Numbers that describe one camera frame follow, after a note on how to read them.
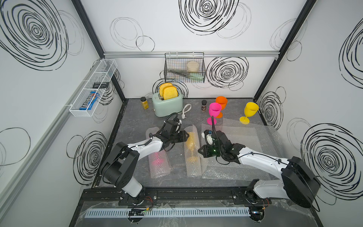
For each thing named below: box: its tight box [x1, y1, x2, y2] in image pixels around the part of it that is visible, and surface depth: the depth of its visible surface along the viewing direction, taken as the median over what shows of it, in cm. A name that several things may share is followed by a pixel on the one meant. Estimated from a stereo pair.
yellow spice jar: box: [140, 96, 149, 110], surface depth 110 cm
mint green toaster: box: [151, 92, 184, 117], surface depth 103 cm
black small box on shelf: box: [92, 81, 110, 89], surface depth 80 cm
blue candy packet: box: [79, 91, 101, 111], surface depth 72 cm
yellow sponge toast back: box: [159, 82, 173, 99], surface depth 101 cm
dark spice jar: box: [200, 99, 208, 113], surface depth 110 cm
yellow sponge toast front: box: [163, 86, 179, 100], surface depth 101 cm
